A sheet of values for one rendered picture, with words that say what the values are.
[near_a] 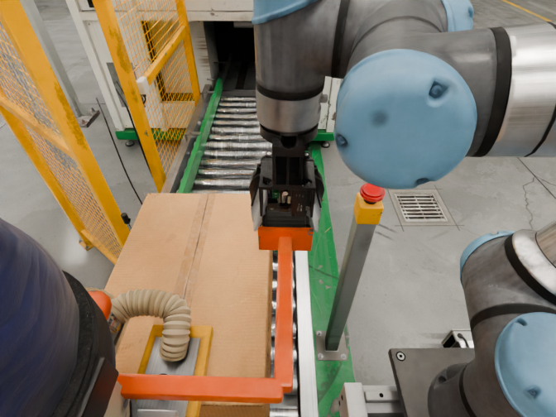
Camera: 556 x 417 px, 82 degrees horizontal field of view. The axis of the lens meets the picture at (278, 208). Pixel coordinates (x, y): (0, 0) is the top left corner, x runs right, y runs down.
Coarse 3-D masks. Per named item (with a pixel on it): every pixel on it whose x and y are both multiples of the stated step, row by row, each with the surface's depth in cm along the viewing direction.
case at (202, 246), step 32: (160, 224) 94; (192, 224) 94; (224, 224) 94; (128, 256) 85; (160, 256) 85; (192, 256) 85; (224, 256) 85; (256, 256) 85; (128, 288) 78; (160, 288) 78; (192, 288) 78; (224, 288) 78; (256, 288) 78; (160, 320) 72; (192, 320) 72; (224, 320) 72; (256, 320) 72; (128, 352) 67; (224, 352) 67; (256, 352) 67; (224, 416) 66; (256, 416) 66
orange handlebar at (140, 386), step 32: (288, 256) 47; (288, 288) 44; (288, 320) 40; (288, 352) 38; (128, 384) 35; (160, 384) 35; (192, 384) 35; (224, 384) 35; (256, 384) 35; (288, 384) 35
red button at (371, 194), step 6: (366, 186) 92; (372, 186) 92; (378, 186) 92; (360, 192) 91; (366, 192) 90; (372, 192) 90; (378, 192) 90; (384, 192) 91; (366, 198) 90; (372, 198) 89; (378, 198) 89
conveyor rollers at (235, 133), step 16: (224, 96) 243; (224, 112) 229; (240, 112) 229; (224, 128) 210; (240, 128) 210; (256, 128) 210; (208, 144) 197; (224, 144) 197; (240, 144) 197; (256, 144) 196; (208, 160) 184; (224, 160) 184; (240, 160) 184; (256, 160) 184; (208, 176) 178; (224, 176) 178; (240, 176) 178; (176, 192) 165; (192, 192) 164; (208, 192) 164; (224, 192) 164; (240, 192) 164; (272, 288) 125; (272, 304) 119; (272, 336) 113; (272, 352) 106; (272, 416) 93; (288, 416) 93
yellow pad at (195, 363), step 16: (160, 336) 51; (192, 336) 51; (208, 336) 51; (144, 352) 49; (192, 352) 49; (208, 352) 50; (144, 368) 48; (160, 368) 47; (176, 368) 47; (192, 368) 47; (144, 400) 44; (160, 400) 44; (176, 400) 44; (192, 416) 43
